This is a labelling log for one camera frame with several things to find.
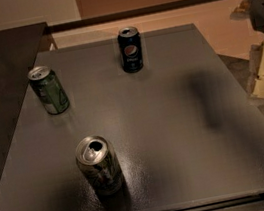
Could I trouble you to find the black pepsi can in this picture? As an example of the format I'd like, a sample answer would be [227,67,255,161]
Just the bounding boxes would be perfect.
[117,26,143,73]

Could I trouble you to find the green patterned soda can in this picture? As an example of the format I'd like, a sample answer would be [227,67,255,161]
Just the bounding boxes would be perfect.
[75,135,125,196]

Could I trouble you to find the dark wooden rail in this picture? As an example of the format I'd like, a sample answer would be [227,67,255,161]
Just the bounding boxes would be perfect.
[45,0,221,34]

